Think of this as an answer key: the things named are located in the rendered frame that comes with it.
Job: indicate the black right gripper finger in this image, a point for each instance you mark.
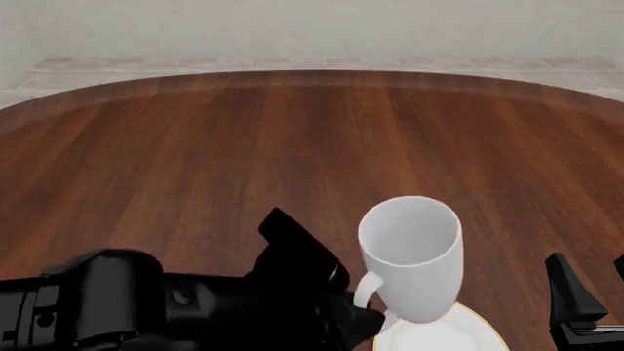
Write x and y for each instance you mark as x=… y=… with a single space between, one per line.
x=573 y=292
x=619 y=265

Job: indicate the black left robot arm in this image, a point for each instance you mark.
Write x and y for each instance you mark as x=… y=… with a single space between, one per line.
x=117 y=292

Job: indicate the white plate with yellow rim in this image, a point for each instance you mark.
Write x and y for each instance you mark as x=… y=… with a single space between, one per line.
x=439 y=336

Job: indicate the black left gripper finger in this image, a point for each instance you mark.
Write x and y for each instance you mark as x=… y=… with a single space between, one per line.
x=358 y=321

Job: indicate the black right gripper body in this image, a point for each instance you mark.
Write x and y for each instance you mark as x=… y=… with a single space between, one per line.
x=590 y=334

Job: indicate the white mug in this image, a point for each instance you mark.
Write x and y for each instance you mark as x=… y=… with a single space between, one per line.
x=414 y=263

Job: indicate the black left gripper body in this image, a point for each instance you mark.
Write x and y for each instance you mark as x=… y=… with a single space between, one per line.
x=297 y=263

